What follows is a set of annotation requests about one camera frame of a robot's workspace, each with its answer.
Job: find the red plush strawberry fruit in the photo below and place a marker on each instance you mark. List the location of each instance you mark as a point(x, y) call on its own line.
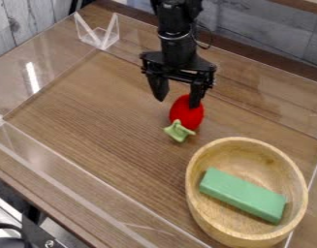
point(185, 119)

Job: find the green rectangular block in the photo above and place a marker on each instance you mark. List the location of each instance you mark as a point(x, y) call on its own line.
point(244, 195)

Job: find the clear acrylic enclosure wall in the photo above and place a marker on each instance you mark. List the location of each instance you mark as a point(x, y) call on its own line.
point(84, 148)

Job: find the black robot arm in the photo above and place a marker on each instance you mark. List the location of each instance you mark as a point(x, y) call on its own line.
point(177, 61)

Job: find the light wooden bowl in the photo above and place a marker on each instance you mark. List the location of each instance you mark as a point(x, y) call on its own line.
point(260, 163)

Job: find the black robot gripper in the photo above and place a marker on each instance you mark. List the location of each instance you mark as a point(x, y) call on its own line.
point(160, 71)

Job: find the black metal stand bracket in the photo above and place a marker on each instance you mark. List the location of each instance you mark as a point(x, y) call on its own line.
point(39, 237)

